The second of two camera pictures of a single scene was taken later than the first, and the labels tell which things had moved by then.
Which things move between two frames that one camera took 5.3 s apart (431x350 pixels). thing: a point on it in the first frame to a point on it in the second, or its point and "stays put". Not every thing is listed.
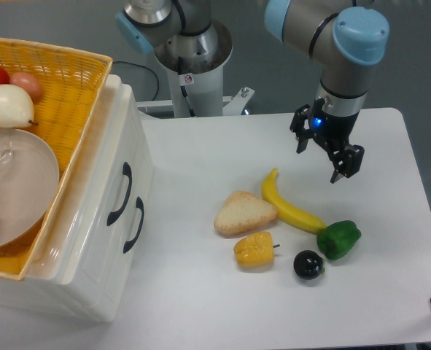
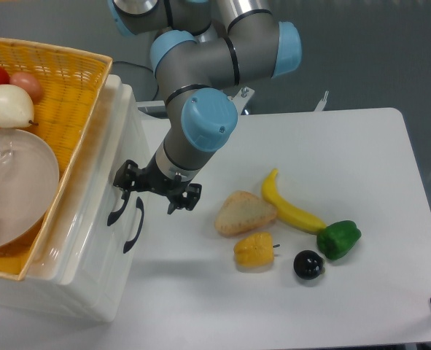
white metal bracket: (237, 102) stays put
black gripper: (334, 131) to (183, 194)
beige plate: (20, 176) stays put
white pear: (9, 106) stays put
